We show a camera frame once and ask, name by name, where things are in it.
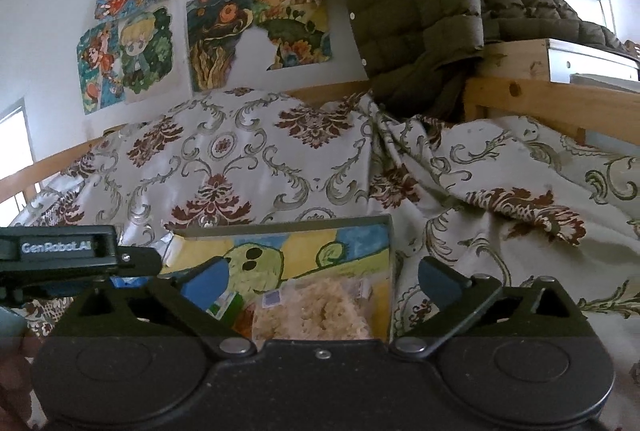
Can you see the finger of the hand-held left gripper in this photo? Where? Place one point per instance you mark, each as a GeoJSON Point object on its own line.
{"type": "Point", "coordinates": [142, 261]}

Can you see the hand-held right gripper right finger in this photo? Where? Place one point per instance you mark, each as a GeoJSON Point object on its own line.
{"type": "Point", "coordinates": [442, 281]}

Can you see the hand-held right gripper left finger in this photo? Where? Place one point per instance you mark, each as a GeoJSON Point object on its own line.
{"type": "Point", "coordinates": [207, 283]}

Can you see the grey cardboard box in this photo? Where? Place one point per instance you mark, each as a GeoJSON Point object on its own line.
{"type": "Point", "coordinates": [390, 271]}

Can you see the clear bag of rice crackers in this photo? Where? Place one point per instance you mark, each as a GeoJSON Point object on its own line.
{"type": "Point", "coordinates": [315, 311]}

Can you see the cartoon painted paper sheet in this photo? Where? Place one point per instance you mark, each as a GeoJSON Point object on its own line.
{"type": "Point", "coordinates": [300, 251]}

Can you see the window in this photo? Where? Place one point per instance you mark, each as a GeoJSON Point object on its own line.
{"type": "Point", "coordinates": [15, 146]}

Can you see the floral printed blanket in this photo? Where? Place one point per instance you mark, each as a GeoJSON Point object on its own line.
{"type": "Point", "coordinates": [300, 171]}

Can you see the mermaid girl wall poster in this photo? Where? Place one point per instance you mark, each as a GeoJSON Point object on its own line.
{"type": "Point", "coordinates": [100, 66]}

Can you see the wooden bed frame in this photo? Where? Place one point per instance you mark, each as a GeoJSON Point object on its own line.
{"type": "Point", "coordinates": [525, 96]}

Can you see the blond character wall poster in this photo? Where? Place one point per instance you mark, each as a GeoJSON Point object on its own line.
{"type": "Point", "coordinates": [145, 51]}

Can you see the torn brown green wall poster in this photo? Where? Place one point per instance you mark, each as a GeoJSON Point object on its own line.
{"type": "Point", "coordinates": [215, 36]}

